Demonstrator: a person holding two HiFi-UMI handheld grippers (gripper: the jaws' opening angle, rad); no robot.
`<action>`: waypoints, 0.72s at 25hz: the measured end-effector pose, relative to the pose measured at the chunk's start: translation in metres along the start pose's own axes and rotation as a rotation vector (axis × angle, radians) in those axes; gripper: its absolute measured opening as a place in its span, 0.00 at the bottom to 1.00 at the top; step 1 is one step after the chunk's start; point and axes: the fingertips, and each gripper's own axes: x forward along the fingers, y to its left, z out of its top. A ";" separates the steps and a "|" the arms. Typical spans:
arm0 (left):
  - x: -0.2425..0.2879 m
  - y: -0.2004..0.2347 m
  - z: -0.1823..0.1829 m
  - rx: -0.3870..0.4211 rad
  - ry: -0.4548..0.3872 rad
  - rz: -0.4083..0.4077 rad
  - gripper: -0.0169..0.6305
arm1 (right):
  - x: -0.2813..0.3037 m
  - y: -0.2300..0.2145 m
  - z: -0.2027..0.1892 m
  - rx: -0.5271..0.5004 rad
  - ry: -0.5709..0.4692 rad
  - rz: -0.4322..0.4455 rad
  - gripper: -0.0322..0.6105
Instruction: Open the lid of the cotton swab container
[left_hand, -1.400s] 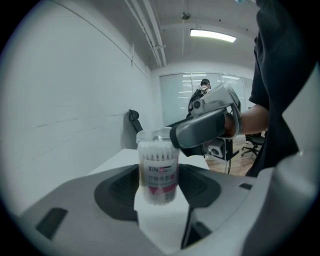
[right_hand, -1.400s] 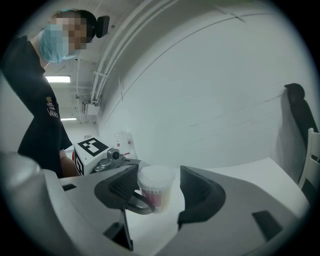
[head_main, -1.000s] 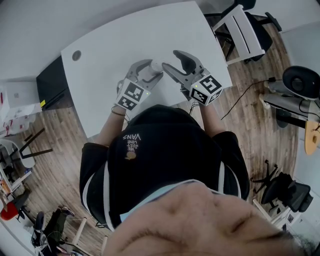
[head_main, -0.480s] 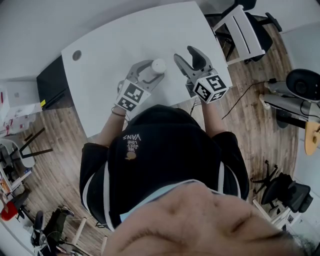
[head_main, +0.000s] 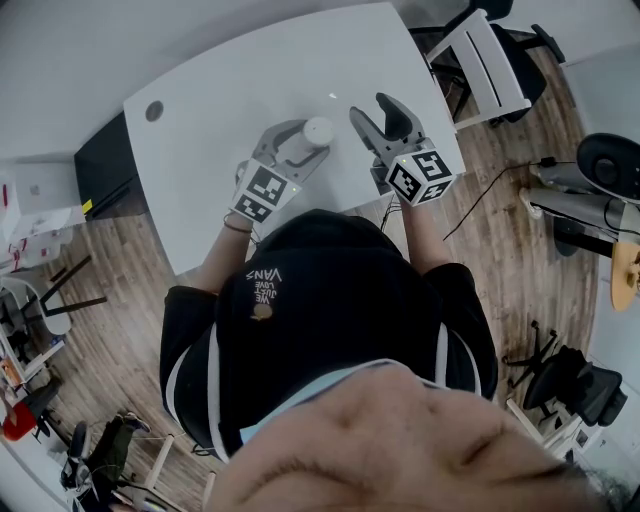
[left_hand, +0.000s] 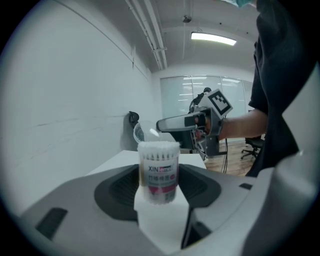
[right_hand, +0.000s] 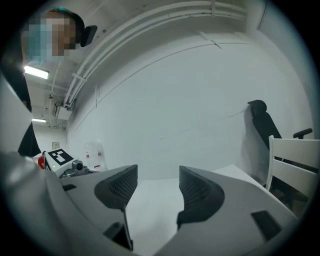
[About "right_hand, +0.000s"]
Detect black head-mounted camera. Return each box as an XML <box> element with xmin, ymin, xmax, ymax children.
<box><xmin>80</xmin><ymin>24</ymin><xmax>99</xmax><ymax>48</ymax></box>

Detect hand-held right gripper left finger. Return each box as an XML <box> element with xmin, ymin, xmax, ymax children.
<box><xmin>59</xmin><ymin>163</ymin><xmax>139</xmax><ymax>252</ymax></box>

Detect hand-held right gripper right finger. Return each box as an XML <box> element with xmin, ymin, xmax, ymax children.
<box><xmin>153</xmin><ymin>164</ymin><xmax>300</xmax><ymax>256</ymax></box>

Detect white ceiling unit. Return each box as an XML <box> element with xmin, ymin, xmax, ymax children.
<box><xmin>53</xmin><ymin>101</ymin><xmax>74</xmax><ymax>121</ymax></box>

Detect light blue face mask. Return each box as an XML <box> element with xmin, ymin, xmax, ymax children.
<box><xmin>24</xmin><ymin>23</ymin><xmax>55</xmax><ymax>65</ymax></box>

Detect black office chair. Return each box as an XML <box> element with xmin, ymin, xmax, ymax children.
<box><xmin>246</xmin><ymin>99</ymin><xmax>314</xmax><ymax>165</ymax></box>

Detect white wooden chair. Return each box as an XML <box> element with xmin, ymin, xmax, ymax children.
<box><xmin>264</xmin><ymin>134</ymin><xmax>320</xmax><ymax>219</ymax></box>

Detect person's face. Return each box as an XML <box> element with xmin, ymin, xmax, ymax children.
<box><xmin>21</xmin><ymin>7</ymin><xmax>85</xmax><ymax>66</ymax></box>

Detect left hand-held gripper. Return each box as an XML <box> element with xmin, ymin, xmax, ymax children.
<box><xmin>43</xmin><ymin>148</ymin><xmax>90</xmax><ymax>179</ymax></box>

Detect small grey gripper camera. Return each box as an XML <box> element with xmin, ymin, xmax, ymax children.
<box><xmin>71</xmin><ymin>159</ymin><xmax>85</xmax><ymax>172</ymax></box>

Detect person's black t-shirt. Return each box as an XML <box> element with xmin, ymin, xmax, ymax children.
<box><xmin>2</xmin><ymin>49</ymin><xmax>42</xmax><ymax>158</ymax></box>

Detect white ceiling pipes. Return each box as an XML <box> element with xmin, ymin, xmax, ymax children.
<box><xmin>63</xmin><ymin>1</ymin><xmax>248</xmax><ymax>108</ymax></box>

